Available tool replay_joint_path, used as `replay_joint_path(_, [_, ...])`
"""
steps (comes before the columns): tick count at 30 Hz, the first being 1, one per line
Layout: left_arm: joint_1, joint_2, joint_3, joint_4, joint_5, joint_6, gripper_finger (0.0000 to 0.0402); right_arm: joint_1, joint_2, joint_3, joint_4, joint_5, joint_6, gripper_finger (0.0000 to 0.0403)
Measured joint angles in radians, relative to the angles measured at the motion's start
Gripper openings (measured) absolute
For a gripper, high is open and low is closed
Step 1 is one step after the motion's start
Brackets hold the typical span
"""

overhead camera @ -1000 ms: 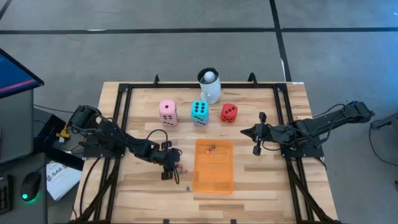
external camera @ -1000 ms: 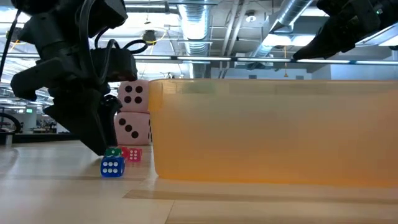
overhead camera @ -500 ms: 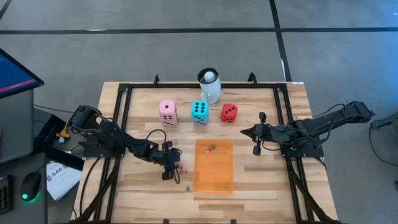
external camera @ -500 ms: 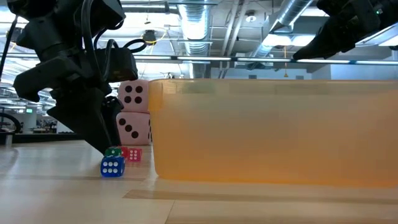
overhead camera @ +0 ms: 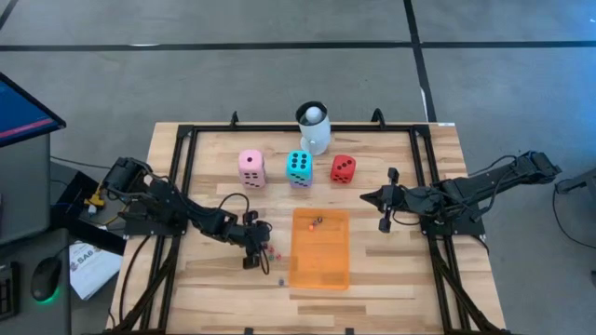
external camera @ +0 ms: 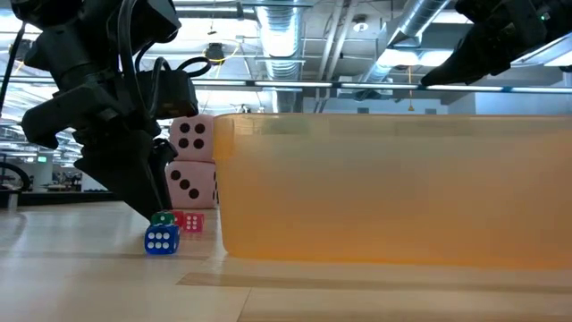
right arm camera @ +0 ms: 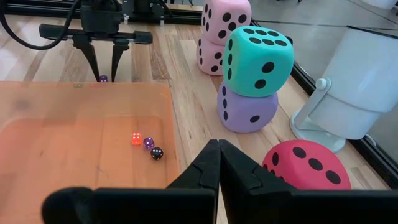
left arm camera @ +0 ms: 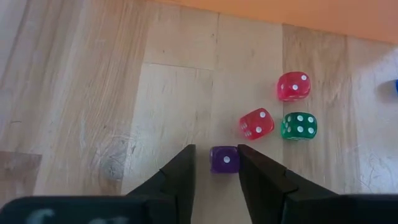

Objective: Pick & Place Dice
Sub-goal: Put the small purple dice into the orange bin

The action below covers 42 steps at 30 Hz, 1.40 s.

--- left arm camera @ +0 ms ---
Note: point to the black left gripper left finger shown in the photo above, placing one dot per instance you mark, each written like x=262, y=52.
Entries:
x=168, y=205

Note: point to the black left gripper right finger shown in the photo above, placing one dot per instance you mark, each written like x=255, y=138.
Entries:
x=295, y=208

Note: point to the small purple die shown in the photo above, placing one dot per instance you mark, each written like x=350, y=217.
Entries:
x=219, y=154

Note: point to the small green die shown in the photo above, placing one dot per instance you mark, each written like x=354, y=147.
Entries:
x=298, y=123

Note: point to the small red die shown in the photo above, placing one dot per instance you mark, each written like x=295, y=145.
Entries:
x=256, y=123

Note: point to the orange plastic tray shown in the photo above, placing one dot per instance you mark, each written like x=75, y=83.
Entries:
x=280, y=12

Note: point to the small pink die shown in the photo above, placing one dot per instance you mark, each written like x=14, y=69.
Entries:
x=293, y=91

